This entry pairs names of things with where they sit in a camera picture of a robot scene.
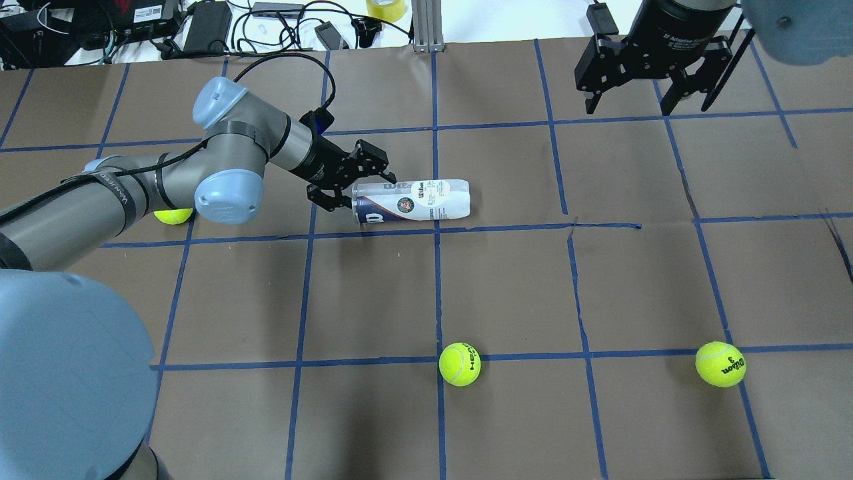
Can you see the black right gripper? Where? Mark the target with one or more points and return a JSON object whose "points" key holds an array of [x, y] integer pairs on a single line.
{"points": [[668, 28]]}

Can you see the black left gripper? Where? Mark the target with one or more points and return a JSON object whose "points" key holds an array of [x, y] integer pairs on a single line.
{"points": [[321, 163]]}

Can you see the clear Wilson tennis ball can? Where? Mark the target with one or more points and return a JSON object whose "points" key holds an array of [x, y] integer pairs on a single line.
{"points": [[421, 200]]}

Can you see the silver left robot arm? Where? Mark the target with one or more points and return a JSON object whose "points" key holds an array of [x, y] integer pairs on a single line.
{"points": [[79, 391]]}

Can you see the yellow Wilson tennis ball front left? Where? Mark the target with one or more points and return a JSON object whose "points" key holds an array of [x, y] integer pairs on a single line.
{"points": [[174, 216]]}

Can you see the yellow Head tennis ball centre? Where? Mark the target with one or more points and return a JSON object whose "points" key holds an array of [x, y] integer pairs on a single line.
{"points": [[460, 364]]}

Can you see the yellow tennis ball near base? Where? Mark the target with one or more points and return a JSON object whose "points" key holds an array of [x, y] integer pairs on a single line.
{"points": [[720, 364]]}

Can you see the small black adapter top right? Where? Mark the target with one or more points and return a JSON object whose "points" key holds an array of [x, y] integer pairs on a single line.
{"points": [[600, 19]]}

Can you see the yellow tape roll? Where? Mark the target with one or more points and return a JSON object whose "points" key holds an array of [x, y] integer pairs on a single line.
{"points": [[388, 10]]}

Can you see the grey usb hub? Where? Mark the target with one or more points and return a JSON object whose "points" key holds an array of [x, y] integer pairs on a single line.
{"points": [[269, 9]]}

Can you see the black power adapter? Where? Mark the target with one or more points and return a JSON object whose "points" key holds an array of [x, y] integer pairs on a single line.
{"points": [[208, 28]]}

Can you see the aluminium frame post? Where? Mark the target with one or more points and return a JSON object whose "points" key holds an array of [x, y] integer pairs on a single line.
{"points": [[426, 23]]}

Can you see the black network switch box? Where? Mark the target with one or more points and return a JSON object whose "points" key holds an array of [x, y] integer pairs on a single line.
{"points": [[142, 20]]}

